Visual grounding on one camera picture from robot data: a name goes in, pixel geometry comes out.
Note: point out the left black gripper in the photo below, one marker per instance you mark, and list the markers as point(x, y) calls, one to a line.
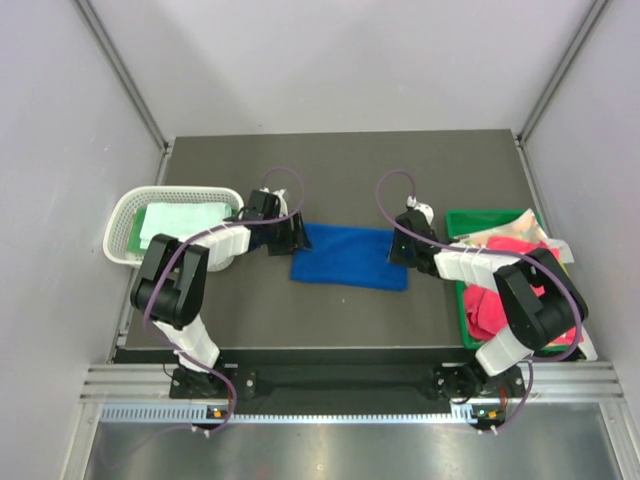
point(296, 239)

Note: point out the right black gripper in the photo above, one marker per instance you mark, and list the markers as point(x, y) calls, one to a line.
point(396, 255)

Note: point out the blue towel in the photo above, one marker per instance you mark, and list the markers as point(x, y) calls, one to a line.
point(349, 256)

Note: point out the white mint towel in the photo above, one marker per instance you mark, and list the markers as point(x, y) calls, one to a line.
point(182, 219)

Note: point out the green microfiber towel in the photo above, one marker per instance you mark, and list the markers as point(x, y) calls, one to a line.
point(134, 243)

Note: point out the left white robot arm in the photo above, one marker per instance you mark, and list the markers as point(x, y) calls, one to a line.
point(169, 287)

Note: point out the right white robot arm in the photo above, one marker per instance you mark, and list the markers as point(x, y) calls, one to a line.
point(540, 302)

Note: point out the green plastic bin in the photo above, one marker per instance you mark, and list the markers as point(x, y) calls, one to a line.
point(467, 340)

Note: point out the pink red towel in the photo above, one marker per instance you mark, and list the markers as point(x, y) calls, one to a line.
point(483, 308)

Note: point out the floral patterned towel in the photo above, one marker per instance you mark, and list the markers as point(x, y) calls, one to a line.
point(475, 227)

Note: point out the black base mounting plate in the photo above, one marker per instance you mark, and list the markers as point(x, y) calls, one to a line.
point(361, 380)

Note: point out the white perforated plastic basket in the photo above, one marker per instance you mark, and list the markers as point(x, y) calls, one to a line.
point(119, 225)

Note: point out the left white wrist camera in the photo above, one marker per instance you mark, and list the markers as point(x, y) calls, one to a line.
point(282, 195)

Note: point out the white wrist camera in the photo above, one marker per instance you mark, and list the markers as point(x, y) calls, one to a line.
point(413, 203)
point(282, 195)

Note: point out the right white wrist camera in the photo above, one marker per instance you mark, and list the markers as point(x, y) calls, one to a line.
point(413, 203)

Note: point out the slotted grey cable duct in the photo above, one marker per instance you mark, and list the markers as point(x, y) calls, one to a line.
point(205, 414)

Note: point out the aluminium frame rail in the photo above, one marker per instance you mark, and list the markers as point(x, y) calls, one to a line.
point(552, 382)

